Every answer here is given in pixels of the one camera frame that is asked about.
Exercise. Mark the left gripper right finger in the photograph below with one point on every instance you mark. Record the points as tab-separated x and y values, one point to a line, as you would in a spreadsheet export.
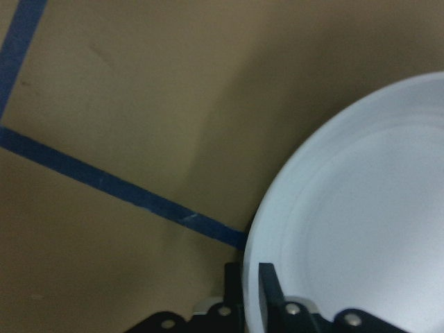
271	299

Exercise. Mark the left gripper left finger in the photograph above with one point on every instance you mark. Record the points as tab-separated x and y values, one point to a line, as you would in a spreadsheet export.
233	297

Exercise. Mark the blue plate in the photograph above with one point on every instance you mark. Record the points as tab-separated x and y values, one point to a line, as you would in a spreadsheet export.
355	217

